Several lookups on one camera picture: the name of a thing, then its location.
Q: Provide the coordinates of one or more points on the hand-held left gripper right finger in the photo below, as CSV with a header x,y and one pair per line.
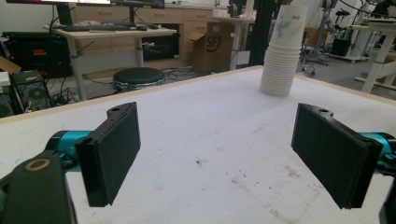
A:
x,y
333,155

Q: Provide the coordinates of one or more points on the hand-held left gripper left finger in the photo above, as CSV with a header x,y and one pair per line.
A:
x,y
109,155

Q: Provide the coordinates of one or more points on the stack of white paper cups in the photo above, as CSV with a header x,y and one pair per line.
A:
x,y
280,71

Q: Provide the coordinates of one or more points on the black round stool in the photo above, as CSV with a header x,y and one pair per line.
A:
x,y
138,76

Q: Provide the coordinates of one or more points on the black computer tower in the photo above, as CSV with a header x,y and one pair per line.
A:
x,y
31,90
4,102

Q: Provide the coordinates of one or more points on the white standing desk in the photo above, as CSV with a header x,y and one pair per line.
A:
x,y
381,49

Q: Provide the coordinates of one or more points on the wooden desk with grey legs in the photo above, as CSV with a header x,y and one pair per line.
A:
x,y
124,32

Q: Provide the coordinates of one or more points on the black equipment case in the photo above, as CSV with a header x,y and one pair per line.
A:
x,y
34,53

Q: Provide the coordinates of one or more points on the black keyboard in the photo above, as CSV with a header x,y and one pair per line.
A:
x,y
93,28

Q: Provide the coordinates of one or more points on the small white box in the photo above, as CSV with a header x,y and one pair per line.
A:
x,y
4,79

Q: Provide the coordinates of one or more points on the black computer mouse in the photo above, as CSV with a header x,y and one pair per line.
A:
x,y
141,27

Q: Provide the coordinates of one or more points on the brown cardboard box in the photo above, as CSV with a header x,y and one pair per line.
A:
x,y
213,49

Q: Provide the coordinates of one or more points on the computer monitor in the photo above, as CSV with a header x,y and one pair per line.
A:
x,y
138,3
63,12

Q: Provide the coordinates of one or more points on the black metal frame post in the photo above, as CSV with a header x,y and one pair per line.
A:
x,y
261,31

